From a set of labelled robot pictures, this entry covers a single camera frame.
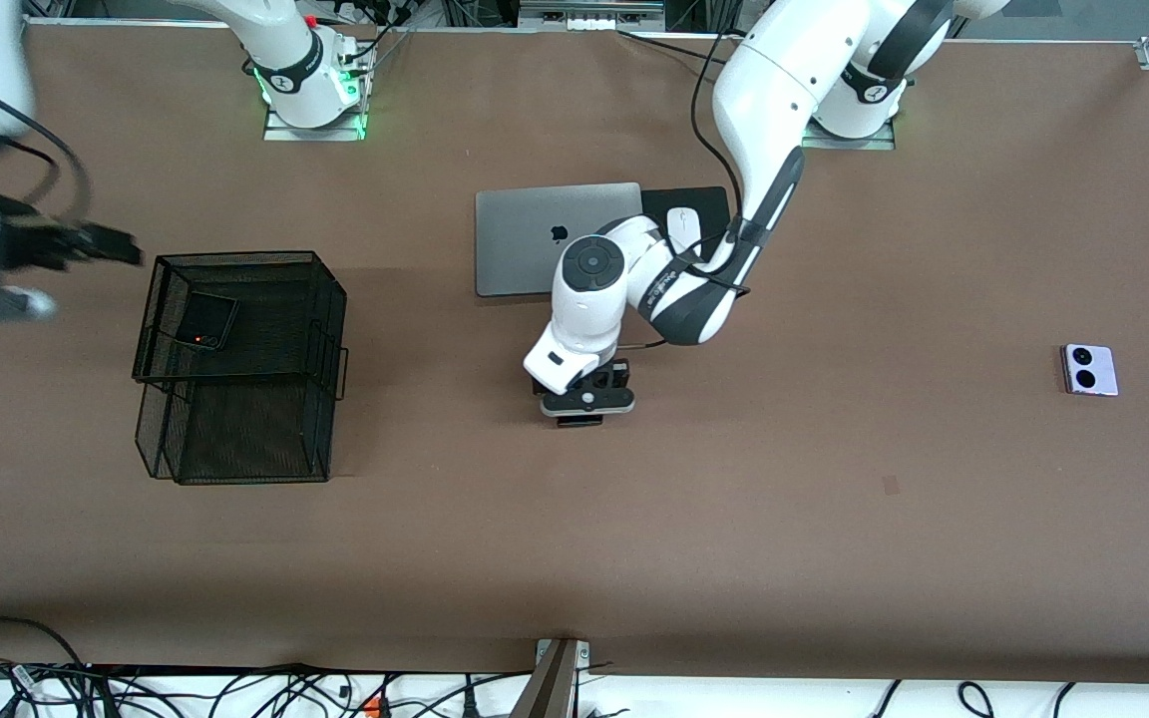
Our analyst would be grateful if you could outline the thick black cable loop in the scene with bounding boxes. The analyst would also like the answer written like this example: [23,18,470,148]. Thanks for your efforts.
[0,615,89,671]

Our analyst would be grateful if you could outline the white computer mouse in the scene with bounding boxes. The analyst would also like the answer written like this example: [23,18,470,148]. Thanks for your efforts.
[666,206,703,256]

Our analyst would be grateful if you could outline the black wire mesh basket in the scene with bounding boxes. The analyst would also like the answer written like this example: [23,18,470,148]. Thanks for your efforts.
[132,250,350,487]

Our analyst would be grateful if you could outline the silver closed laptop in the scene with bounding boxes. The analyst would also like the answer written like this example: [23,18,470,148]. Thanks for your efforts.
[475,181,643,298]

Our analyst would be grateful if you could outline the tangled black cables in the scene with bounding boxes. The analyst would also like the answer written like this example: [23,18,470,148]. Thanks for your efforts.
[0,658,536,718]

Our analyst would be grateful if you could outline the metal table edge bracket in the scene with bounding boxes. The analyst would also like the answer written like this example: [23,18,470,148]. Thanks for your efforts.
[535,638,591,679]

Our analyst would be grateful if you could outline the small black flip phone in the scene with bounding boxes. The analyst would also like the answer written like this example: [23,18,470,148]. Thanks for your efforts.
[179,292,240,352]

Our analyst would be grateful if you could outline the lilac flip phone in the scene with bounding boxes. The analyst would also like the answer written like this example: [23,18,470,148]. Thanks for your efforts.
[1061,343,1120,398]

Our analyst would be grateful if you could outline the black mouse pad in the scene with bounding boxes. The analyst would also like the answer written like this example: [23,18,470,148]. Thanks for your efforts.
[640,185,735,262]

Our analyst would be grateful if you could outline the grey metal pole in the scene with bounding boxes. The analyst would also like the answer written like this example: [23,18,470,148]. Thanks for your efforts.
[510,641,580,718]

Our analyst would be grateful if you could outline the black cable on table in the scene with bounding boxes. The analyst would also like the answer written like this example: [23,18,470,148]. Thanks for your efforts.
[617,28,735,61]

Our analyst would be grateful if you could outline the grey power strip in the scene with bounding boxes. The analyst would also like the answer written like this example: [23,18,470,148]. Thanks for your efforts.
[518,0,667,31]

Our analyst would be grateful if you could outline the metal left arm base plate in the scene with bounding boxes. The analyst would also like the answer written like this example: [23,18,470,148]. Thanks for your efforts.
[800,118,898,152]

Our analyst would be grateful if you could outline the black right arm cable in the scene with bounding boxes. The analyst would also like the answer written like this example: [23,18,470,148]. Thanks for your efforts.
[0,60,95,235]

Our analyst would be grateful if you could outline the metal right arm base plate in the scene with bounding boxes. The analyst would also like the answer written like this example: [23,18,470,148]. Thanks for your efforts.
[263,100,368,143]

